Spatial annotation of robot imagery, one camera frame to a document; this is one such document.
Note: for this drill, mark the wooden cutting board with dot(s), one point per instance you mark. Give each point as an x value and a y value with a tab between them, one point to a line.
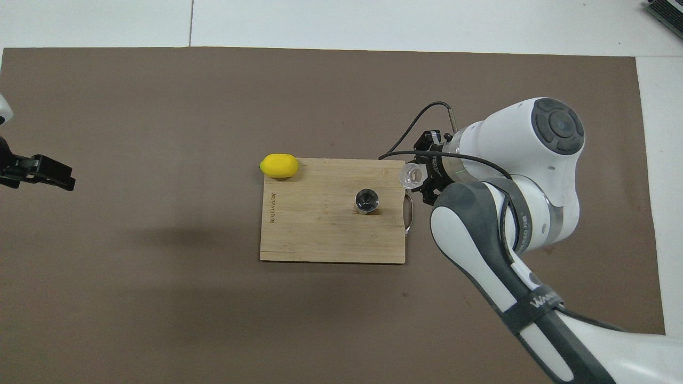
320	234

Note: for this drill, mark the yellow lemon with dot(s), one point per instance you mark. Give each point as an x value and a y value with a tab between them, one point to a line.
279	166

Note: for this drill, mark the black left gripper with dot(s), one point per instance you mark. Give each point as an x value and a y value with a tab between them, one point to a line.
6	165

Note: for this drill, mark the clear glass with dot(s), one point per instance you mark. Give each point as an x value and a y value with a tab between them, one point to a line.
367	201

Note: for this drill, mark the brown table mat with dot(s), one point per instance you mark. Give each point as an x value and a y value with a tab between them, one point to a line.
160	293

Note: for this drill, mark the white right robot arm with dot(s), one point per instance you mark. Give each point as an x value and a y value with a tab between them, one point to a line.
523	160

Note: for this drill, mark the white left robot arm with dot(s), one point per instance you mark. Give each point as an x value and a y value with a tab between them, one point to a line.
4	109

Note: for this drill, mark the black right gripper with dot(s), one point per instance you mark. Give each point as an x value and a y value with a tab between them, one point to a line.
440	168

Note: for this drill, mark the grey striped device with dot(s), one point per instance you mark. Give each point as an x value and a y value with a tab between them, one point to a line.
669	13

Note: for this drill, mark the clear plastic cup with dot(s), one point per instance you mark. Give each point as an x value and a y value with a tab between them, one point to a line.
412	175

